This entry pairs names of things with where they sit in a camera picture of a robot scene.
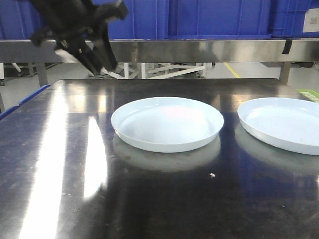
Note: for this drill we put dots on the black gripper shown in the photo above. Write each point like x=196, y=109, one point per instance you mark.
x=68, y=19

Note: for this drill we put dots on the pale blue plate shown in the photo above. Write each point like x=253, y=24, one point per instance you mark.
x=167, y=124
x=285, y=123

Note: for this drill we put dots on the middle blue plastic bin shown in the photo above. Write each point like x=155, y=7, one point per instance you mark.
x=146, y=19

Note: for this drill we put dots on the blue plastic bin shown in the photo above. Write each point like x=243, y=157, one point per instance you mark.
x=238, y=19
x=22, y=19
x=146, y=19

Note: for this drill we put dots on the left blue plastic bin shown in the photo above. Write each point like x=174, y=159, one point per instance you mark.
x=22, y=19

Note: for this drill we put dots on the right blue plastic bin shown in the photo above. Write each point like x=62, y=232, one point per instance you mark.
x=238, y=19

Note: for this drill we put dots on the black tape strip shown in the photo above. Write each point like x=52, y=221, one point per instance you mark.
x=287, y=47

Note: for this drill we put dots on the white paper label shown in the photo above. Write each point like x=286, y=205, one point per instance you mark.
x=311, y=21

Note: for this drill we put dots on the stainless steel shelf rail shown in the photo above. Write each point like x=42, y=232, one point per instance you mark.
x=190, y=51

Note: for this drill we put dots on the left steel shelf post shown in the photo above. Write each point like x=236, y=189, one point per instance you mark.
x=42, y=75

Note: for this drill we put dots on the steel shelf post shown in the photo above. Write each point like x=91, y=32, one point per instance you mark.
x=42, y=75
x=284, y=72

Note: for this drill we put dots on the white metal frame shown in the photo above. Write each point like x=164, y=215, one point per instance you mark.
x=154, y=70

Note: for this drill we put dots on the right steel shelf post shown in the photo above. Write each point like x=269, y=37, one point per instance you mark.
x=284, y=72

